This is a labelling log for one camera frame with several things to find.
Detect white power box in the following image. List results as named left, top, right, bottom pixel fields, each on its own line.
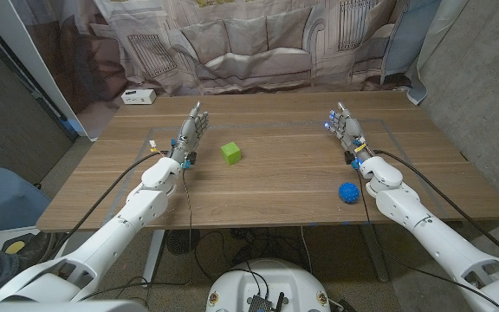
left=120, top=88, right=158, bottom=106

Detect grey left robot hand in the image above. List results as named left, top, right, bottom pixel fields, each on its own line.
left=170, top=101, right=211, bottom=162

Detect pale grey hanging cloth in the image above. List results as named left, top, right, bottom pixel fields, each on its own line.
left=406, top=0, right=471, bottom=106

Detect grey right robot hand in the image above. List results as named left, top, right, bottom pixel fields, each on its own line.
left=323, top=101, right=370, bottom=164

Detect printed sofa backdrop cloth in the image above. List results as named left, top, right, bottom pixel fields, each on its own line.
left=10, top=0, right=444, bottom=140

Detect thin right wrist cable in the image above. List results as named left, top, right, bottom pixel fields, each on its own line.
left=355, top=166, right=499, bottom=308

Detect blue spiky stress ball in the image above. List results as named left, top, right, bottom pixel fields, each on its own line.
left=338, top=181, right=361, bottom=205

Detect round black floor fan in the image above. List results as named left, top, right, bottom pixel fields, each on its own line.
left=165, top=228, right=202, bottom=256

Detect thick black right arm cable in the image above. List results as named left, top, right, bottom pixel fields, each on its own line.
left=373, top=149, right=499, bottom=266

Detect white partition frame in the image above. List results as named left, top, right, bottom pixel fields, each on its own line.
left=0, top=0, right=97, bottom=142

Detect black yellow foot pedal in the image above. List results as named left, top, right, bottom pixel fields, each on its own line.
left=0, top=233, right=39, bottom=257

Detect white table leg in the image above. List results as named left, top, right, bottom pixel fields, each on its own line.
left=141, top=229, right=166, bottom=288

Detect green cube block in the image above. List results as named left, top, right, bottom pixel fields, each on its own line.
left=220, top=141, right=243, bottom=166

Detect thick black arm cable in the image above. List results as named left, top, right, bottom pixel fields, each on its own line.
left=373, top=149, right=499, bottom=266
left=52, top=150, right=166, bottom=261

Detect black cables under table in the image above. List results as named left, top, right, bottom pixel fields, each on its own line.
left=192, top=227, right=315, bottom=283

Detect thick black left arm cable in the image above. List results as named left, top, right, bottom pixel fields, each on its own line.
left=52, top=150, right=166, bottom=261

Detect thin wrist cable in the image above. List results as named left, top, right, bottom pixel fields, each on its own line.
left=355, top=166, right=499, bottom=308
left=181, top=166, right=194, bottom=261

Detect black electronics module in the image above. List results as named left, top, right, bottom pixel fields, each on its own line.
left=247, top=292, right=286, bottom=312

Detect grey table leg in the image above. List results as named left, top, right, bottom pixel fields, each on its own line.
left=360, top=224, right=390, bottom=283

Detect blue padded chair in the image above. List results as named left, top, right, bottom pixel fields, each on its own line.
left=0, top=166, right=52, bottom=246

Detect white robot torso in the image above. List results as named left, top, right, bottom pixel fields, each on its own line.
left=205, top=258, right=332, bottom=312

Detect thin left wrist cable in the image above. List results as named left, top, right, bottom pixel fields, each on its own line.
left=181, top=166, right=194, bottom=261

